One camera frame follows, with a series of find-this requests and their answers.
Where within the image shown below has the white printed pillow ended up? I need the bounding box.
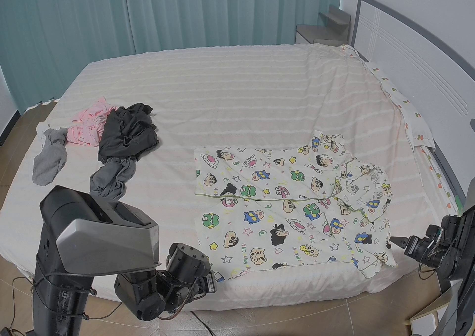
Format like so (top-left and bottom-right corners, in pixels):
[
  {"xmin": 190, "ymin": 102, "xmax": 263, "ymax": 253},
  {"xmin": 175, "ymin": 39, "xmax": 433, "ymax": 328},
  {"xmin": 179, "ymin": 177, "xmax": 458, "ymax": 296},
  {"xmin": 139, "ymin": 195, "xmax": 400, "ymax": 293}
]
[{"xmin": 339, "ymin": 44, "xmax": 435, "ymax": 149}]

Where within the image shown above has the bed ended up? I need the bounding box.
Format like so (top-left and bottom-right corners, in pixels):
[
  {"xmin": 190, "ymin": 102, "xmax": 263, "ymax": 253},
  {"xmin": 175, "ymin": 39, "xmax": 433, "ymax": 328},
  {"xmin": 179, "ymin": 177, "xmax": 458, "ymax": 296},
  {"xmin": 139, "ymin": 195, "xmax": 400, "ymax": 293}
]
[{"xmin": 0, "ymin": 0, "xmax": 475, "ymax": 303}]

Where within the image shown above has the grey bedside table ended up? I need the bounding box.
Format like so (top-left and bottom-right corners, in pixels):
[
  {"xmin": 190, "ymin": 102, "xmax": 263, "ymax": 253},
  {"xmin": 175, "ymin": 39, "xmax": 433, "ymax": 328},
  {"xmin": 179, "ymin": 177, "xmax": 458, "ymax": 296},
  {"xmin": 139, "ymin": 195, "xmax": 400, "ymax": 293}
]
[{"xmin": 296, "ymin": 5, "xmax": 352, "ymax": 45}]

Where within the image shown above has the blue-green curtain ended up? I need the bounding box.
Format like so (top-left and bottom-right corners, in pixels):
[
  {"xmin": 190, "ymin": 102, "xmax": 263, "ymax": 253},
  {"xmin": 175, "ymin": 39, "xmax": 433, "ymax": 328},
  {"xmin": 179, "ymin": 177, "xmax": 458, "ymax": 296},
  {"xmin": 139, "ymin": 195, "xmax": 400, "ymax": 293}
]
[{"xmin": 0, "ymin": 0, "xmax": 347, "ymax": 114}]

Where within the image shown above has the black cable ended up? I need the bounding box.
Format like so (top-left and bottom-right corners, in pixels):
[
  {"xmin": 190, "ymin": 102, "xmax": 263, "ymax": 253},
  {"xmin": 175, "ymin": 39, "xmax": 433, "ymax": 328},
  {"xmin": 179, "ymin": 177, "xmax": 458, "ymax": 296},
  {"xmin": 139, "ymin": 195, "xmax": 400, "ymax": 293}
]
[
  {"xmin": 7, "ymin": 277, "xmax": 36, "ymax": 332},
  {"xmin": 83, "ymin": 303, "xmax": 123, "ymax": 322},
  {"xmin": 190, "ymin": 311, "xmax": 216, "ymax": 336}
]

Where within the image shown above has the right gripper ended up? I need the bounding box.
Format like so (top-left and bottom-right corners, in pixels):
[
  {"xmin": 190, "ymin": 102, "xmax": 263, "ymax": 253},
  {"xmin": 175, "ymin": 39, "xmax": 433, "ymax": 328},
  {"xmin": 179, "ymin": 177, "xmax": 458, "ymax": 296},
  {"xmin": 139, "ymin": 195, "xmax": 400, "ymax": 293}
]
[{"xmin": 404, "ymin": 236, "xmax": 433, "ymax": 261}]

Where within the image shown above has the white printed pyjama top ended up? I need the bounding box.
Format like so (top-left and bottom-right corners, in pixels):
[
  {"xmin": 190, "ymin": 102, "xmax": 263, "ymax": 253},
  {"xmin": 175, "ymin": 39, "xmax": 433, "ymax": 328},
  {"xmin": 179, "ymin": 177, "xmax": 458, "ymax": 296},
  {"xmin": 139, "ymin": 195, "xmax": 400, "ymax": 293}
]
[{"xmin": 193, "ymin": 130, "xmax": 398, "ymax": 279}]

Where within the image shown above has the black garment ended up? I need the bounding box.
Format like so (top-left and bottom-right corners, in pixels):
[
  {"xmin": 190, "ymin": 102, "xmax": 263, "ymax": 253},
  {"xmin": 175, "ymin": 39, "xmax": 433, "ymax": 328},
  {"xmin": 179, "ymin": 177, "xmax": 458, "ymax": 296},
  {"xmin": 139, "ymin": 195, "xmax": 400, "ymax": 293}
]
[{"xmin": 97, "ymin": 103, "xmax": 159, "ymax": 164}]

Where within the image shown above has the pink garment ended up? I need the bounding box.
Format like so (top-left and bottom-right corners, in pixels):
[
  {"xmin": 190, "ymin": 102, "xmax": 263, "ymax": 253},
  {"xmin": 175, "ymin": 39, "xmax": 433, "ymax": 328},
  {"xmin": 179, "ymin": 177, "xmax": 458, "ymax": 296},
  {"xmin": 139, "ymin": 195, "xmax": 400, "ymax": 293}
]
[{"xmin": 67, "ymin": 96, "xmax": 119, "ymax": 147}]

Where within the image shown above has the dark grey garment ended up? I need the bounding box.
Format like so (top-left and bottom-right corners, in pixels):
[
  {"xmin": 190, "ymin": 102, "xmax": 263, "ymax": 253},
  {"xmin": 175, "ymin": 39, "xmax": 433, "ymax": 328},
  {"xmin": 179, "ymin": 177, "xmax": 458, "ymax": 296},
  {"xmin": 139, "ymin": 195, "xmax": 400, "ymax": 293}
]
[{"xmin": 90, "ymin": 156, "xmax": 137, "ymax": 202}]

